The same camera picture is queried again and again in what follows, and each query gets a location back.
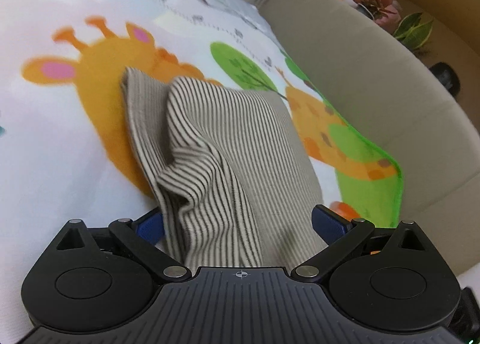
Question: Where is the beige padded headboard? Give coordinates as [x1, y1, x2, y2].
[259, 0, 479, 275]

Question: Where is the green leafed plant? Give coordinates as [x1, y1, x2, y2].
[393, 13, 434, 52]

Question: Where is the beige striped knit sweater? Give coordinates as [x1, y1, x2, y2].
[122, 68, 326, 270]

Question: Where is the red leafed potted plant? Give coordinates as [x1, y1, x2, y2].
[353, 0, 401, 33]

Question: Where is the black round object on shelf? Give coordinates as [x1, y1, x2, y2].
[430, 62, 461, 97]

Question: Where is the colourful cartoon animal play mat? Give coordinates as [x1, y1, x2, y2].
[1, 0, 403, 343]

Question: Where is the brown cardboard box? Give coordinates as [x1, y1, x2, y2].
[400, 0, 479, 113]

